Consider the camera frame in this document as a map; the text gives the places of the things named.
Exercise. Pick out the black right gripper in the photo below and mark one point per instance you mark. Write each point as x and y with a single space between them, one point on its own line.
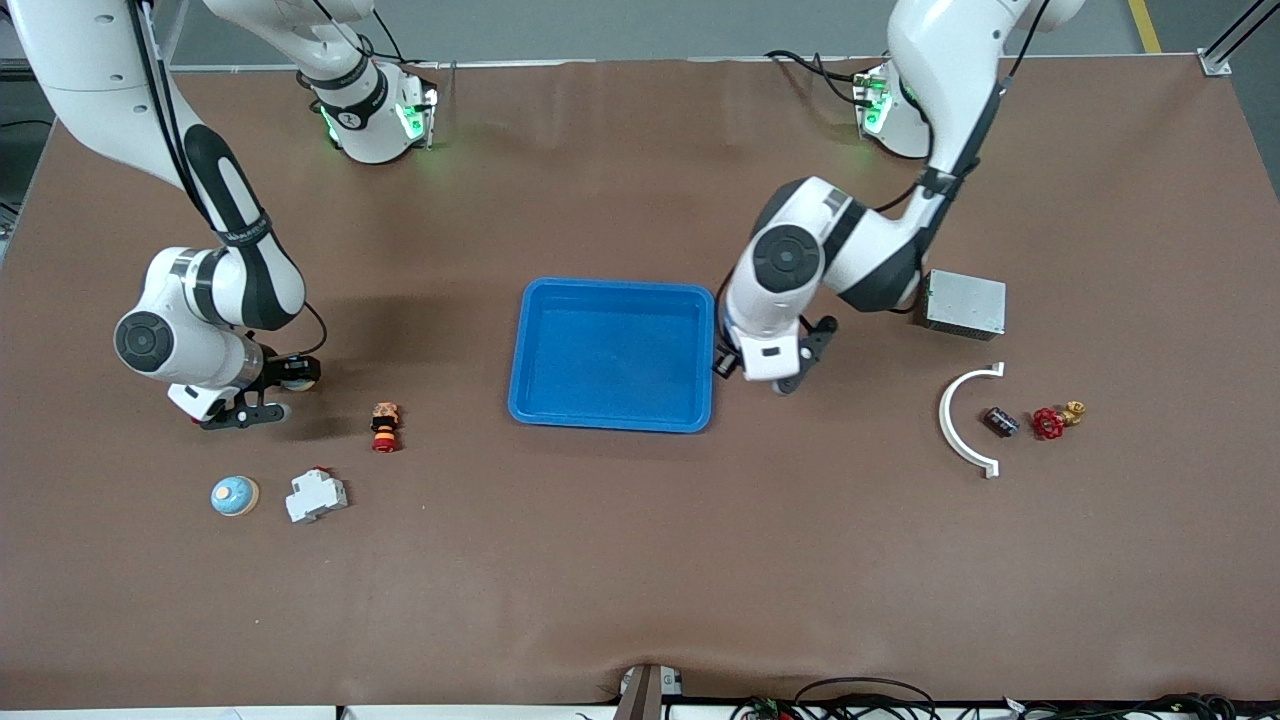
272 375

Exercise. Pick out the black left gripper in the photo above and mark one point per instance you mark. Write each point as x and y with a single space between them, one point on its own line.
724 360

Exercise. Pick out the blue dome bell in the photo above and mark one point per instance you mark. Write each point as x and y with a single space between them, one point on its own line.
235 495
303 382

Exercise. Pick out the short brown electrolytic capacitor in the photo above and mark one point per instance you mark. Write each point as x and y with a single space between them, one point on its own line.
1001 421

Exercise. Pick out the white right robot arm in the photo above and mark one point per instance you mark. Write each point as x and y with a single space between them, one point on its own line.
90 80

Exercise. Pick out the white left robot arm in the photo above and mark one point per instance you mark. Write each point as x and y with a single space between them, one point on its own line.
950 60

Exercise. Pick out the blue plastic tray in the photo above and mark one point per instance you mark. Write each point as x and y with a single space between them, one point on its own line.
610 355

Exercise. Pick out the white circuit breaker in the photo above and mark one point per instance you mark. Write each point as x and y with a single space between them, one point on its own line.
316 496

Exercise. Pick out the grey metal box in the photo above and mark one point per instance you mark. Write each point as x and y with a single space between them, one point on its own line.
970 305

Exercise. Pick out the brass valve red handwheel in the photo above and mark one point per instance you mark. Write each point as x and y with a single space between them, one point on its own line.
1050 423

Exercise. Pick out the red yellow push button switch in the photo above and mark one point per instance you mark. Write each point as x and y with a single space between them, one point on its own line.
385 427

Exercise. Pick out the white curved plastic bracket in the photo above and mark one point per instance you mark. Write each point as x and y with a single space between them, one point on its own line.
945 415

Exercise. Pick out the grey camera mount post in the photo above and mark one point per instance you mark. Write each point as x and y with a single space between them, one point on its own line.
645 695

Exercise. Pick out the aluminium frame post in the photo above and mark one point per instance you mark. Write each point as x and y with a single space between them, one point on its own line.
1215 65

